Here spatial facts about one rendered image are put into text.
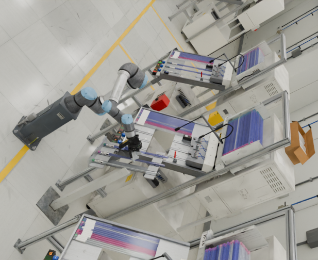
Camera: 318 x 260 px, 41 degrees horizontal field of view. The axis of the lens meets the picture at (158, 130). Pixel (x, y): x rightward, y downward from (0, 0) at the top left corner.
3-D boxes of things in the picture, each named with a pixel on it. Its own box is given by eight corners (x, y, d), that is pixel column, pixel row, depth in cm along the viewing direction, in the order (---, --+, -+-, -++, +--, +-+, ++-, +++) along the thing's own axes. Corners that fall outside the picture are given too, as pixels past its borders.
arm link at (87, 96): (76, 90, 338) (87, 82, 331) (87, 99, 345) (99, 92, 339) (73, 100, 329) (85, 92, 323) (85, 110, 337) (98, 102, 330)
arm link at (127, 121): (128, 112, 298) (133, 115, 291) (132, 126, 303) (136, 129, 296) (118, 115, 296) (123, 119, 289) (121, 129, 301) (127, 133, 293)
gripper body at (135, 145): (139, 152, 300) (136, 137, 295) (128, 152, 303) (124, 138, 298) (143, 147, 307) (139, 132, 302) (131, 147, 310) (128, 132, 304)
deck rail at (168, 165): (117, 154, 341) (118, 148, 338) (118, 153, 343) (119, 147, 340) (204, 179, 335) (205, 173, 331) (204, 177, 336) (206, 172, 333)
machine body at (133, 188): (81, 206, 382) (133, 181, 353) (106, 160, 440) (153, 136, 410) (126, 253, 402) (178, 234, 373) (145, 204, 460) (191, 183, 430)
